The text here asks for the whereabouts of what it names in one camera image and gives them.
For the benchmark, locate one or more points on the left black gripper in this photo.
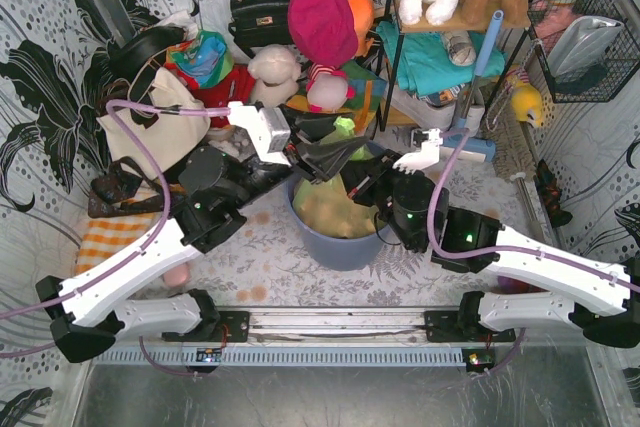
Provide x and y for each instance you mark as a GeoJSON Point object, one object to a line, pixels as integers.
{"type": "Point", "coordinates": [300, 162]}

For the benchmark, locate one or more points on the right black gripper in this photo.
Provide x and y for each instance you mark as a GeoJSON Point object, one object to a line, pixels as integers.
{"type": "Point", "coordinates": [373, 177]}

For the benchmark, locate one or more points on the blue round trash bin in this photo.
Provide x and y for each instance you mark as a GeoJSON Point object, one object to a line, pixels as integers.
{"type": "Point", "coordinates": [335, 254]}

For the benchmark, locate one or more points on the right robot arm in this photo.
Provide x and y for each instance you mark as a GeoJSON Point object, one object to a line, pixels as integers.
{"type": "Point", "coordinates": [601, 300]}

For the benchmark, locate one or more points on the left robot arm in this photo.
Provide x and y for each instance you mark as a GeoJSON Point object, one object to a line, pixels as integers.
{"type": "Point", "coordinates": [91, 311]}

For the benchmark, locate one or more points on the magenta cloth bag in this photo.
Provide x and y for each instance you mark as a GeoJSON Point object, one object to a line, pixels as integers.
{"type": "Point", "coordinates": [323, 30]}

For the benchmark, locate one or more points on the colourful printed bag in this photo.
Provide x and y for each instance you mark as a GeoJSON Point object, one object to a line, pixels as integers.
{"type": "Point", "coordinates": [201, 63]}

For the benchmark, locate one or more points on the cream canvas tote bag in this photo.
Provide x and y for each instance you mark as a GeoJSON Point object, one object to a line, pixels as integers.
{"type": "Point", "coordinates": [169, 138]}

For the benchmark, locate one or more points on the brown patterned bag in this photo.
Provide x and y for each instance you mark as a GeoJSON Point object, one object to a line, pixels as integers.
{"type": "Point", "coordinates": [125, 190]}

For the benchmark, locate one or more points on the pink faced plush doll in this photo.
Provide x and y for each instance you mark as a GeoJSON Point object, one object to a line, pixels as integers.
{"type": "Point", "coordinates": [328, 89]}

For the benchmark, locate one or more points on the rainbow striped cloth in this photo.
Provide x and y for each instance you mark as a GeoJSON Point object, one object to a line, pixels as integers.
{"type": "Point", "coordinates": [369, 90]}

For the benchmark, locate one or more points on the cream plush lamb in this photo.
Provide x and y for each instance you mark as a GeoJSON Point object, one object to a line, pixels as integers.
{"type": "Point", "coordinates": [276, 72]}

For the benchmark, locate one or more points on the white sneaker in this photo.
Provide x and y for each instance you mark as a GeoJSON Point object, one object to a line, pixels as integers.
{"type": "Point", "coordinates": [428, 116]}

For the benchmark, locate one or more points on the red cloth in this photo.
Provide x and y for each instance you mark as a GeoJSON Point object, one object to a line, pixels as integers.
{"type": "Point", "coordinates": [235, 87]}

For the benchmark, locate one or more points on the blue floor sweeper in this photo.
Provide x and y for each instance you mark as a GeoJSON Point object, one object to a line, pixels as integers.
{"type": "Point", "coordinates": [454, 135]}

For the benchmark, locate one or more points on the teal folded cloth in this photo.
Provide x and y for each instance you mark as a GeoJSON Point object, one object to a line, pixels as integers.
{"type": "Point", "coordinates": [424, 64]}

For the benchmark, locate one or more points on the black leather handbag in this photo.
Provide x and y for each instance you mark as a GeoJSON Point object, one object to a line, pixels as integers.
{"type": "Point", "coordinates": [259, 23]}

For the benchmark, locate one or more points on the orange plush toy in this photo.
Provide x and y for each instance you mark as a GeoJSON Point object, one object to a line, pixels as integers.
{"type": "Point", "coordinates": [363, 15]}

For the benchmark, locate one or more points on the grey patterned ball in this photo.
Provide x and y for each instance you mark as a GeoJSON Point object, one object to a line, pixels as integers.
{"type": "Point", "coordinates": [459, 47]}

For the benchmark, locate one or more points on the yellow plush duck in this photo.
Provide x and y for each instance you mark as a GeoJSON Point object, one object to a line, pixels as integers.
{"type": "Point", "coordinates": [526, 101]}

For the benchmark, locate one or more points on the black orange toy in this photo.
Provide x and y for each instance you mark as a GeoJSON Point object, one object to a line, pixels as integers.
{"type": "Point", "coordinates": [550, 195]}

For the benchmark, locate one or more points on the black round hat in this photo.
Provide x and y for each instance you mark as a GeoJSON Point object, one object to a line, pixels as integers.
{"type": "Point", "coordinates": [126, 61]}

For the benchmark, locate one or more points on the orange white checked towel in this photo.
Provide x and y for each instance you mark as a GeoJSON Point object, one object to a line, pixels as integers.
{"type": "Point", "coordinates": [106, 236]}

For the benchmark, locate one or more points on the silver foil pouch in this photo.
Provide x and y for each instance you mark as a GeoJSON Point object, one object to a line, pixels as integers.
{"type": "Point", "coordinates": [582, 44]}

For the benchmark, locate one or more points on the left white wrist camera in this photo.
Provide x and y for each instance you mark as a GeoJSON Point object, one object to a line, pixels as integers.
{"type": "Point", "coordinates": [267, 128]}

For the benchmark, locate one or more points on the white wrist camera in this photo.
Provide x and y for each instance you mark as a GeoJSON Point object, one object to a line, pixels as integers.
{"type": "Point", "coordinates": [426, 144]}
{"type": "Point", "coordinates": [267, 128]}

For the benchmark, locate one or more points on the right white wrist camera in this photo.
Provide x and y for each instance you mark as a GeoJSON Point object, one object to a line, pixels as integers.
{"type": "Point", "coordinates": [426, 144]}

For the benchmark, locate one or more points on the black wire basket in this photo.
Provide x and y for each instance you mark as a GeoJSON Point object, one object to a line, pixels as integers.
{"type": "Point", "coordinates": [602, 81]}

